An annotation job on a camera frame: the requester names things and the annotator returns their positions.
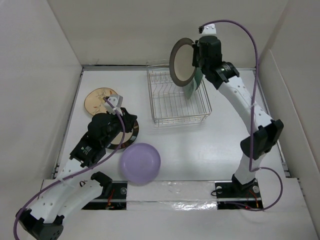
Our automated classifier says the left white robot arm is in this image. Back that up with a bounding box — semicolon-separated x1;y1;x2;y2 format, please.
13;107;138;240

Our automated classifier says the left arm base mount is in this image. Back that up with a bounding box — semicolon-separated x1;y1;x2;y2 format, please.
82;181;128;211

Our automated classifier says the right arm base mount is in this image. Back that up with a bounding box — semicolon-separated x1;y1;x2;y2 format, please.
211;181;264;210

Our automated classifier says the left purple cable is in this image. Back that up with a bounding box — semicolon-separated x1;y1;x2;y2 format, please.
12;97;126;240

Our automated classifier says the teal round plate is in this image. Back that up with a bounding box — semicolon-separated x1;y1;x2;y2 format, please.
194;68;203;91

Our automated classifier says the purple cable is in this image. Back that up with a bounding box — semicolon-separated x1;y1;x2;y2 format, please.
198;19;284;211
12;97;126;240

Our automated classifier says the teal rectangular ceramic plate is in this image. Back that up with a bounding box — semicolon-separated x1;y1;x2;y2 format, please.
183;78;197;100

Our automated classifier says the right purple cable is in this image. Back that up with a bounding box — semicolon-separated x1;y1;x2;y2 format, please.
198;19;284;211

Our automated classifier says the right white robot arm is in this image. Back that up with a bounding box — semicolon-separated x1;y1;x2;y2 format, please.
192;35;284;197

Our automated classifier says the black mosaic rimmed plate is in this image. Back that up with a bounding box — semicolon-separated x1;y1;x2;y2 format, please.
106;120;139;150

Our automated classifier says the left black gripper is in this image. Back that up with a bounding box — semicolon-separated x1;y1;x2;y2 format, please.
102;107;137;147

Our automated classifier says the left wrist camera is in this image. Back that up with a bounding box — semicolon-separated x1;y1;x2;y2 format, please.
103;94;123;116

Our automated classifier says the brown rimmed cream plate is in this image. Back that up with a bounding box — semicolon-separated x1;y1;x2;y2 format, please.
169;37;196;87

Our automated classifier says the purple plastic plate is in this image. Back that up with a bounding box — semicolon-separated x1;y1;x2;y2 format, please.
119;143;161;185

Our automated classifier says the metal wire dish rack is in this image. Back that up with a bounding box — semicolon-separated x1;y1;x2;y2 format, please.
146;59;212;127

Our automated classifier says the tan floral round plate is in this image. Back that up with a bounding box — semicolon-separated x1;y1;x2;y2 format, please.
84;87;118;116

